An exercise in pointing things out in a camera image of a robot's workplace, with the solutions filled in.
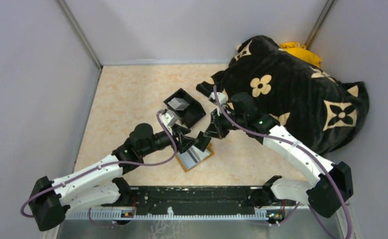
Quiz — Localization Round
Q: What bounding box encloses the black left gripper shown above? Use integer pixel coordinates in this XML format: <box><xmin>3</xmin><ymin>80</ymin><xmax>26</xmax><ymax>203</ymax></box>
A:
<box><xmin>140</xmin><ymin>123</ymin><xmax>198</xmax><ymax>156</ymax></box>

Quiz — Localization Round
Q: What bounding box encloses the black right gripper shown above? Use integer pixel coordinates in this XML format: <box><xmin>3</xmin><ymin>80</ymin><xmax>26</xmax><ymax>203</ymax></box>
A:
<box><xmin>204</xmin><ymin>107</ymin><xmax>247</xmax><ymax>139</ymax></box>

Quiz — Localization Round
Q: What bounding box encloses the white card with black stripe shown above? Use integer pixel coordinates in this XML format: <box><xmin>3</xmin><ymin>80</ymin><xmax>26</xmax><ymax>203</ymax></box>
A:
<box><xmin>178</xmin><ymin>146</ymin><xmax>210</xmax><ymax>171</ymax></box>

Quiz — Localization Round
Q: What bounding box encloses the black plastic card box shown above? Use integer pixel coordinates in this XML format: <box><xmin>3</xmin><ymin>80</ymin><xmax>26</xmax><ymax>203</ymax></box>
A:
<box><xmin>163</xmin><ymin>88</ymin><xmax>206</xmax><ymax>128</ymax></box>

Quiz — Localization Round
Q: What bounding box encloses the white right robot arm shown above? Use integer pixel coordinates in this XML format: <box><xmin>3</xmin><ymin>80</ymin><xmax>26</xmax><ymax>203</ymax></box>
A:
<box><xmin>204</xmin><ymin>92</ymin><xmax>354</xmax><ymax>218</ymax></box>

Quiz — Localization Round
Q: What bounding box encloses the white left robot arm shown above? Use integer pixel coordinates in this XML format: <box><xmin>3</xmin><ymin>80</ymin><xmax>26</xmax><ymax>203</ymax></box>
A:
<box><xmin>20</xmin><ymin>123</ymin><xmax>198</xmax><ymax>232</ymax></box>

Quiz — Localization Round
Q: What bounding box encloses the stack of white cards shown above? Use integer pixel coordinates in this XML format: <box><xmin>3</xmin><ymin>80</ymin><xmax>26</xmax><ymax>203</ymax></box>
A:
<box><xmin>168</xmin><ymin>98</ymin><xmax>190</xmax><ymax>111</ymax></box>

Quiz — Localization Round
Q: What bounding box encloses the black flower-pattern blanket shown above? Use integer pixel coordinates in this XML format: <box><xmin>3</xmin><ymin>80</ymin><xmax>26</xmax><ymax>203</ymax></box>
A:
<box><xmin>196</xmin><ymin>35</ymin><xmax>370</xmax><ymax>154</ymax></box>

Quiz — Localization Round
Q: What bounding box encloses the yellow cloth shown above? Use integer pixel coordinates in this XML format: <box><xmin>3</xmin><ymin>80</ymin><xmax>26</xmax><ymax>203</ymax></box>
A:
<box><xmin>279</xmin><ymin>42</ymin><xmax>321</xmax><ymax>67</ymax></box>

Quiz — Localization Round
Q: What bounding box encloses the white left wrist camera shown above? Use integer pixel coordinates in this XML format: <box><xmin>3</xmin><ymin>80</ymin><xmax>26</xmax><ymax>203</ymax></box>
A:
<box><xmin>160</xmin><ymin>110</ymin><xmax>179</xmax><ymax>127</ymax></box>

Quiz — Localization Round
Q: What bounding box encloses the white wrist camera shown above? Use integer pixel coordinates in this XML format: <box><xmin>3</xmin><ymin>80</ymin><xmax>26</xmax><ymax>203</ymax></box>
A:
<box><xmin>160</xmin><ymin>110</ymin><xmax>179</xmax><ymax>127</ymax></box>
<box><xmin>208</xmin><ymin>92</ymin><xmax>228</xmax><ymax>109</ymax></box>

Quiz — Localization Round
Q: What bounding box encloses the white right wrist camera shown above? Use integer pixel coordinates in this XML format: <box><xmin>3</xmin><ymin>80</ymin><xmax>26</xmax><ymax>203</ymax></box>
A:
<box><xmin>208</xmin><ymin>92</ymin><xmax>228</xmax><ymax>109</ymax></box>

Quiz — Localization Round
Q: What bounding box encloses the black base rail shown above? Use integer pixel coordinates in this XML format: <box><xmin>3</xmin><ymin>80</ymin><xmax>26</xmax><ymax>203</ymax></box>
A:
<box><xmin>62</xmin><ymin>184</ymin><xmax>351</xmax><ymax>228</ymax></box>

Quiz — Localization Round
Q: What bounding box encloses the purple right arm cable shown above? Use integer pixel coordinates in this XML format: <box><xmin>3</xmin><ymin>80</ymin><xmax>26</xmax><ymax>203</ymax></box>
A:
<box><xmin>212</xmin><ymin>85</ymin><xmax>353</xmax><ymax>239</ymax></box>

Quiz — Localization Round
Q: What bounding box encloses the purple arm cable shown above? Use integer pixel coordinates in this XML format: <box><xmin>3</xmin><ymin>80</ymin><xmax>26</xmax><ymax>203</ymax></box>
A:
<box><xmin>20</xmin><ymin>109</ymin><xmax>179</xmax><ymax>230</ymax></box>
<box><xmin>212</xmin><ymin>85</ymin><xmax>353</xmax><ymax>239</ymax></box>

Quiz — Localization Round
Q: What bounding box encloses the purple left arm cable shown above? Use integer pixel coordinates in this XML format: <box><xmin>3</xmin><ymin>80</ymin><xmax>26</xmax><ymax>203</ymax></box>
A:
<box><xmin>20</xmin><ymin>109</ymin><xmax>179</xmax><ymax>230</ymax></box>

